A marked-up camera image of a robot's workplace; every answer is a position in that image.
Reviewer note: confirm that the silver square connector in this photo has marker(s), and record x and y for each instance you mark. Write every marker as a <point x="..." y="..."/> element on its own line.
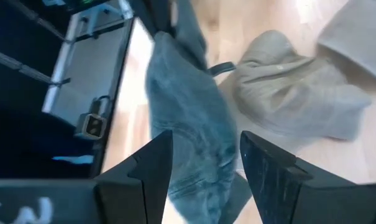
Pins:
<point x="96" y="118"/>

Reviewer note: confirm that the beige soft hat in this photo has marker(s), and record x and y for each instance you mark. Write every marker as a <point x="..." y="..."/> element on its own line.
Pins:
<point x="284" y="102"/>

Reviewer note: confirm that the dark grey-green hat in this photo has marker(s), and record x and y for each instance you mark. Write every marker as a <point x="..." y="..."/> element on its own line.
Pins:
<point x="190" y="118"/>

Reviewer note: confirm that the silver aluminium frame bar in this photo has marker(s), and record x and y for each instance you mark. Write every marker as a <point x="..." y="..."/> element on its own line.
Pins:
<point x="62" y="62"/>

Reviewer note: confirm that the beige baseball cap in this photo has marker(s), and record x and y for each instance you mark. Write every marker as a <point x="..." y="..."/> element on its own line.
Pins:
<point x="358" y="37"/>

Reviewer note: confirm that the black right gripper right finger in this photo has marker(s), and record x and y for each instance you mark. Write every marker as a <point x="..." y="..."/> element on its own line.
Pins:
<point x="268" y="186"/>

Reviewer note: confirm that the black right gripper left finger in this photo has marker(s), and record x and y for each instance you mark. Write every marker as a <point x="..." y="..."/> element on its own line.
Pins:
<point x="138" y="193"/>

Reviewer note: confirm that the black aluminium table frame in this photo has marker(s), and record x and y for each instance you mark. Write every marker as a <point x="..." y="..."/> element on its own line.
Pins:
<point x="35" y="71"/>

